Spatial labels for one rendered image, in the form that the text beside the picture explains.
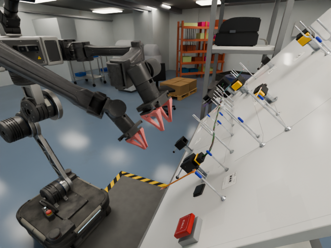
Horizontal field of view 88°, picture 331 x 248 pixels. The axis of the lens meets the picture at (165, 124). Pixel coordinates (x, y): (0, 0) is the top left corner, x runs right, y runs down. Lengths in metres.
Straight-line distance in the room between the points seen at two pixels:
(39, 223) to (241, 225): 1.60
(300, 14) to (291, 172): 8.21
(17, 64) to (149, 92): 0.33
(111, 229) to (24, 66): 1.54
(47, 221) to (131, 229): 0.67
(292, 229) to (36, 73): 0.63
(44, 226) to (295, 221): 1.66
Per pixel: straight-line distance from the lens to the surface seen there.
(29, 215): 1.91
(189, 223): 0.47
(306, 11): 8.54
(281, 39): 1.45
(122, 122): 0.64
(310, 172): 0.39
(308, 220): 0.34
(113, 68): 0.54
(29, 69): 0.58
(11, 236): 2.19
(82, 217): 1.69
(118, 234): 1.81
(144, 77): 0.50
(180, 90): 4.63
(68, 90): 0.61
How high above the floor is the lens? 1.52
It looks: 27 degrees down
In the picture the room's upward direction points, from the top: straight up
